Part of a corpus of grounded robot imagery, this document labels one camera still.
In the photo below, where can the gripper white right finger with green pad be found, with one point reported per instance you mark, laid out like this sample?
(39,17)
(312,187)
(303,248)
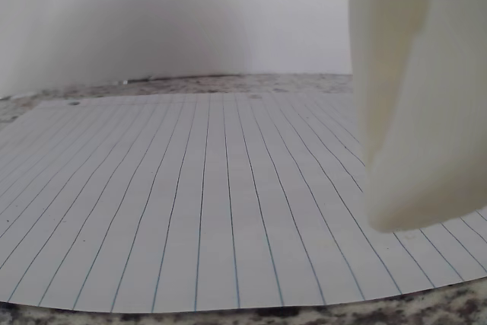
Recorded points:
(445,131)

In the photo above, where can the gripper white left finger with green pad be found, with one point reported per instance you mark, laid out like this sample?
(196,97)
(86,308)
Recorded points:
(380,55)

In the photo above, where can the lined paper sheet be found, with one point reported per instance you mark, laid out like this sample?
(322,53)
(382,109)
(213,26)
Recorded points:
(190,207)

